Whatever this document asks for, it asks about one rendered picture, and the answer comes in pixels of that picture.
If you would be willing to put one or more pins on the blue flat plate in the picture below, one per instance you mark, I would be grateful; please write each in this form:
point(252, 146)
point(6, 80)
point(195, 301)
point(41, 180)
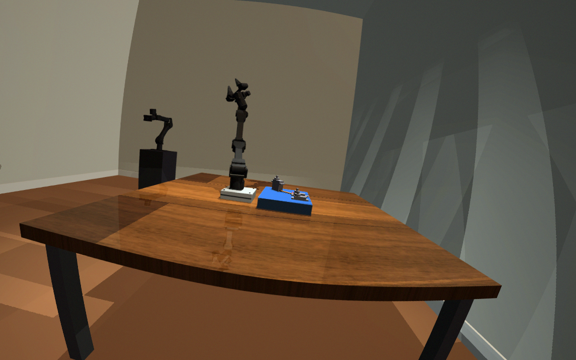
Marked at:
point(295, 203)

